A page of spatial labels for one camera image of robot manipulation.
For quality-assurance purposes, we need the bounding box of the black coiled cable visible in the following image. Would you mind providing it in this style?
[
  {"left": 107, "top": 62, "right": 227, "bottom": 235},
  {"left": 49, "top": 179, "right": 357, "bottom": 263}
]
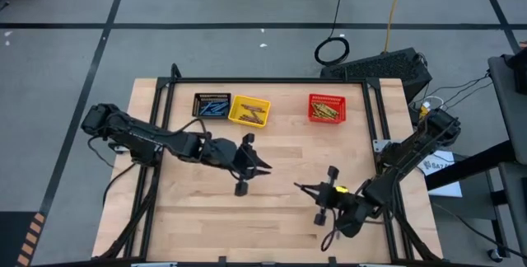
[{"left": 314, "top": 0, "right": 351, "bottom": 67}]

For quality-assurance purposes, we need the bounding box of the red plastic basket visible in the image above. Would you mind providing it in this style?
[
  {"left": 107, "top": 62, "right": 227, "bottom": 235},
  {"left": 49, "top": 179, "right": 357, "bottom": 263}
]
[{"left": 307, "top": 93, "right": 347, "bottom": 124}]

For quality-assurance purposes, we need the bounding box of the white paper sheet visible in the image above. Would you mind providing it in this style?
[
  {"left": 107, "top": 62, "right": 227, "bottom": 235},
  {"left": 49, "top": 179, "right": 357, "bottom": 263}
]
[{"left": 417, "top": 149, "right": 464, "bottom": 199}]

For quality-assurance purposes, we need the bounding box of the silver aluminium bracket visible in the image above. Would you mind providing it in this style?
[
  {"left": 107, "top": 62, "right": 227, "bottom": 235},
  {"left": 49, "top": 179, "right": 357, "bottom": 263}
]
[{"left": 130, "top": 261, "right": 179, "bottom": 267}]

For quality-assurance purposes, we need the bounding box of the black box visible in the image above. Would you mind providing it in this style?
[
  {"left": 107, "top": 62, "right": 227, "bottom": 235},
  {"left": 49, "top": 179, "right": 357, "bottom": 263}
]
[{"left": 506, "top": 48, "right": 527, "bottom": 95}]

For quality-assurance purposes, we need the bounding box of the black plastic basket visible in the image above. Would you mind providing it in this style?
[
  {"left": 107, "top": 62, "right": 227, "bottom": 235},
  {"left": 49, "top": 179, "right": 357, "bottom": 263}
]
[{"left": 191, "top": 91, "right": 232, "bottom": 119}]

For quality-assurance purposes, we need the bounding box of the white cable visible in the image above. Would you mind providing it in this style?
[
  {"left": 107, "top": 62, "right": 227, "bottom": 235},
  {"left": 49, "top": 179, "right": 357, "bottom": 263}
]
[{"left": 419, "top": 95, "right": 446, "bottom": 110}]

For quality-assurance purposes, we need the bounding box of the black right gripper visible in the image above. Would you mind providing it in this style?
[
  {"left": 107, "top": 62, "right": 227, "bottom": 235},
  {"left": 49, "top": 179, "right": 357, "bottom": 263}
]
[{"left": 293, "top": 166, "right": 372, "bottom": 239}]

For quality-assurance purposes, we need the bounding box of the grey side table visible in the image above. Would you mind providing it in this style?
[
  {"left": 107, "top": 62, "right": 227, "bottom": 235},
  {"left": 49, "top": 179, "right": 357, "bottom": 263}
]
[{"left": 423, "top": 42, "right": 527, "bottom": 264}]

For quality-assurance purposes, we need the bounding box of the black floor cable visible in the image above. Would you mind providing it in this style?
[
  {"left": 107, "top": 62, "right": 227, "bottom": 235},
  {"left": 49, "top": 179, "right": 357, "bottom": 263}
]
[
  {"left": 431, "top": 203, "right": 527, "bottom": 260},
  {"left": 411, "top": 75, "right": 495, "bottom": 111},
  {"left": 86, "top": 134, "right": 139, "bottom": 208}
]

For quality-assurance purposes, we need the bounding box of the yellow plastic basket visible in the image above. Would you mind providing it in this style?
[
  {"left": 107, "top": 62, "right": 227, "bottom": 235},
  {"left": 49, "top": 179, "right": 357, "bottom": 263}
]
[{"left": 227, "top": 95, "right": 272, "bottom": 129}]

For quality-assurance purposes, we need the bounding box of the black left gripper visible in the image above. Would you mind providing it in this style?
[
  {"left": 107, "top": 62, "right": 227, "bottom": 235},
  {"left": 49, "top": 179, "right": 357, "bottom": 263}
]
[{"left": 202, "top": 133, "right": 273, "bottom": 198}]

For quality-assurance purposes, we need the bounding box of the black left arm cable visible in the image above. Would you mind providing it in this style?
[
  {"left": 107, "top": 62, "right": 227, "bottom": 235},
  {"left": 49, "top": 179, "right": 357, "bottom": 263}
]
[{"left": 162, "top": 117, "right": 209, "bottom": 140}]

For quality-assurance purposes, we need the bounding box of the yellow cable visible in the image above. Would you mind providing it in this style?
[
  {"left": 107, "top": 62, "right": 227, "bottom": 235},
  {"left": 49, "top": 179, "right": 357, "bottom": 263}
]
[{"left": 383, "top": 0, "right": 410, "bottom": 53}]

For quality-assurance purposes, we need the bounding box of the black perforated computer case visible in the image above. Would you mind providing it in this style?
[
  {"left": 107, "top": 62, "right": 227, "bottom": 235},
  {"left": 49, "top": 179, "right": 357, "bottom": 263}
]
[{"left": 319, "top": 47, "right": 433, "bottom": 104}]

